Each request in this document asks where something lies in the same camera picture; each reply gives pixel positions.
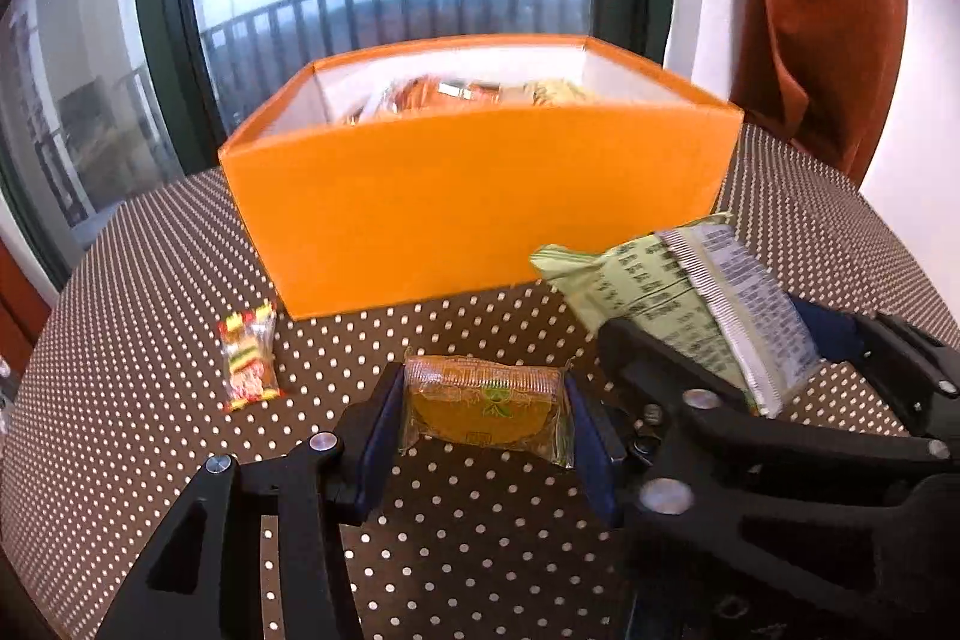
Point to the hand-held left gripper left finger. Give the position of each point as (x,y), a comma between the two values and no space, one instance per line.
(375,441)

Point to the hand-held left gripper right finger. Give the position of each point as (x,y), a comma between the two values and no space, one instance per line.
(596,460)

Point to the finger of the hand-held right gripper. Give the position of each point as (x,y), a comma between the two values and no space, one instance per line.
(750,460)
(832,334)

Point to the clear orange cake packet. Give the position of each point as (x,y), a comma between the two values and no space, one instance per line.
(487,404)

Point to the green snack packet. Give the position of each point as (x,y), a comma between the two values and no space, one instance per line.
(660,287)

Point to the orange cardboard box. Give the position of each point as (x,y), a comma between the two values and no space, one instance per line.
(480,205)

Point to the small red yellow candy packet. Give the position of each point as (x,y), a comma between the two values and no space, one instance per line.
(251,359)

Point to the brown polka dot tablecloth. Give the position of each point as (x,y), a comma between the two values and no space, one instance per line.
(150,310)

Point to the rust orange curtain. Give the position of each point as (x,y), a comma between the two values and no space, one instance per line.
(19,302)
(825,10)

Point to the orange snack packet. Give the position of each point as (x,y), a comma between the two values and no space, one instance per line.
(427,96)

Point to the pale yellow snack packet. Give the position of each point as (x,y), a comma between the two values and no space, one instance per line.
(551,91)

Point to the black balcony railing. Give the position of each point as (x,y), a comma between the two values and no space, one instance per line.
(337,10)

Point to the dark green window frame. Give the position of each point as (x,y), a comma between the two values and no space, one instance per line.
(154,48)

